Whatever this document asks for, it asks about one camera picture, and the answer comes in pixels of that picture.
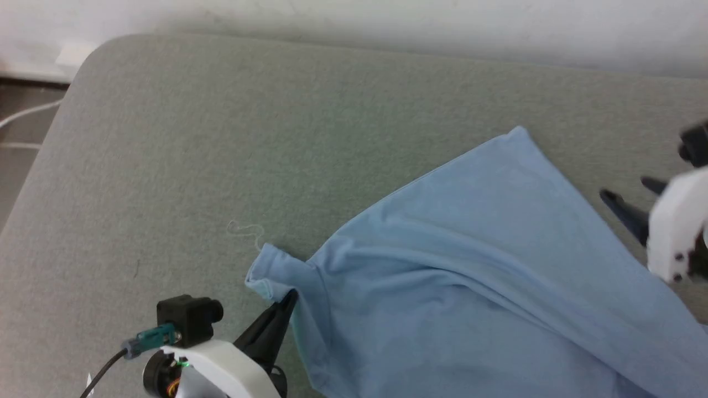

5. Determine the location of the white wall box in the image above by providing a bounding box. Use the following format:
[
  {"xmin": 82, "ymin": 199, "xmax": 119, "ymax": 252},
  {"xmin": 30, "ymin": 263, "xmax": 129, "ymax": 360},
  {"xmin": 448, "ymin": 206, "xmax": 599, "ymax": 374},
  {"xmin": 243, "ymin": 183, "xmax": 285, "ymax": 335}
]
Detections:
[{"xmin": 55, "ymin": 41, "xmax": 101, "ymax": 68}]

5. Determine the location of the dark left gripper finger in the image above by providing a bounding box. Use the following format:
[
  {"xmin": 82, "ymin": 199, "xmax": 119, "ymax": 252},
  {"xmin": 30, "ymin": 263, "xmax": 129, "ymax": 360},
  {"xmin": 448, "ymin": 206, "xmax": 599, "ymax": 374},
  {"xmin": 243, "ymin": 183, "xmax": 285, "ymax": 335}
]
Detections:
[
  {"xmin": 253, "ymin": 291, "xmax": 300, "ymax": 373},
  {"xmin": 233, "ymin": 289, "xmax": 294, "ymax": 358}
]

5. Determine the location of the teal left camera connector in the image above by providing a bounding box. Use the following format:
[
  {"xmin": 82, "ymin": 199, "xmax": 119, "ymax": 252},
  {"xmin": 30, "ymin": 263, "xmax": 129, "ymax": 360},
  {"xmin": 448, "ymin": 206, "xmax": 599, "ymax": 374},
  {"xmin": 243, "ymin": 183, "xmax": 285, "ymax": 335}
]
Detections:
[{"xmin": 123, "ymin": 323, "xmax": 182, "ymax": 360}]

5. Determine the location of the black left camera cable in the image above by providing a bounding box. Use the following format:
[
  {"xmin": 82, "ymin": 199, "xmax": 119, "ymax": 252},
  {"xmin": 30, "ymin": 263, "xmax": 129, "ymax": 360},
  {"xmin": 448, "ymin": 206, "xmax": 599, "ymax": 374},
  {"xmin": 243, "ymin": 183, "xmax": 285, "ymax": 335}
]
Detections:
[{"xmin": 80, "ymin": 347, "xmax": 129, "ymax": 398}]

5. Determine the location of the grey fabric sofa cushion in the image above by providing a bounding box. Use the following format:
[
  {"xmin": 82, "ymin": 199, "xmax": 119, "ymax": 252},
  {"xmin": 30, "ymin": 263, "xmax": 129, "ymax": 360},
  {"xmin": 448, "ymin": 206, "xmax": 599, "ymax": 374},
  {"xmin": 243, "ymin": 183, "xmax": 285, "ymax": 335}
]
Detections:
[{"xmin": 0, "ymin": 34, "xmax": 708, "ymax": 398}]

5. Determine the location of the thin white loose thread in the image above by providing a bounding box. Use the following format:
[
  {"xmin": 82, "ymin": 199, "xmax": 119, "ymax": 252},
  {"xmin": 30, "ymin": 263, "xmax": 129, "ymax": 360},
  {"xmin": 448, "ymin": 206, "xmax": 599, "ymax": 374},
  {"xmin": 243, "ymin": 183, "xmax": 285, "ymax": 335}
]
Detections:
[{"xmin": 227, "ymin": 220, "xmax": 266, "ymax": 253}]

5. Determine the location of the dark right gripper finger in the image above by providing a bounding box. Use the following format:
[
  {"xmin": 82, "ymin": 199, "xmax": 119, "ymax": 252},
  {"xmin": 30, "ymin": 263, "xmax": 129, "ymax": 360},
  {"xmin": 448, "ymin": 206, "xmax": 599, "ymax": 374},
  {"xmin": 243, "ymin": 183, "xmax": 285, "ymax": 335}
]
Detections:
[
  {"xmin": 600, "ymin": 188, "xmax": 650, "ymax": 247},
  {"xmin": 641, "ymin": 175, "xmax": 670, "ymax": 196}
]

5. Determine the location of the light blue garment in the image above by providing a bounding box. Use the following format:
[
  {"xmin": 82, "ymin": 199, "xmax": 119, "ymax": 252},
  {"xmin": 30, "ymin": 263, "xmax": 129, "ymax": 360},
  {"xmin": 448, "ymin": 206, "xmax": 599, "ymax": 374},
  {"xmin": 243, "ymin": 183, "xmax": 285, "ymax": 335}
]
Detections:
[{"xmin": 245, "ymin": 126, "xmax": 708, "ymax": 398}]

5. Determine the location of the black round left gripper motor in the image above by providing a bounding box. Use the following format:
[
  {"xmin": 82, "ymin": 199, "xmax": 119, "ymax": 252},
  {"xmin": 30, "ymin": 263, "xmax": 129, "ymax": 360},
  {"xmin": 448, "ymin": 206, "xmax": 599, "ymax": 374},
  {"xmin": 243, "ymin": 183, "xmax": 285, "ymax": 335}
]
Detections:
[{"xmin": 142, "ymin": 349, "xmax": 186, "ymax": 398}]

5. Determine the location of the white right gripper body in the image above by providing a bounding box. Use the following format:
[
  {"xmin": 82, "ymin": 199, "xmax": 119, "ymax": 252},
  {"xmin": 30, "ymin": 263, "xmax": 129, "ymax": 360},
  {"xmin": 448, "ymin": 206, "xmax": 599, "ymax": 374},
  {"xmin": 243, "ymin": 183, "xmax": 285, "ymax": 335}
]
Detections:
[{"xmin": 646, "ymin": 165, "xmax": 708, "ymax": 284}]

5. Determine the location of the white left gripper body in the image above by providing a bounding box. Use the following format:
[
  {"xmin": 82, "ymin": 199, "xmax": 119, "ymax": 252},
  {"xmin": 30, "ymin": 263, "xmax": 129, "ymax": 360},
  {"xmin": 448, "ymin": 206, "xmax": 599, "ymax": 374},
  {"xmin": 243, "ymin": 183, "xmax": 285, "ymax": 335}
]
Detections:
[{"xmin": 160, "ymin": 338, "xmax": 288, "ymax": 398}]

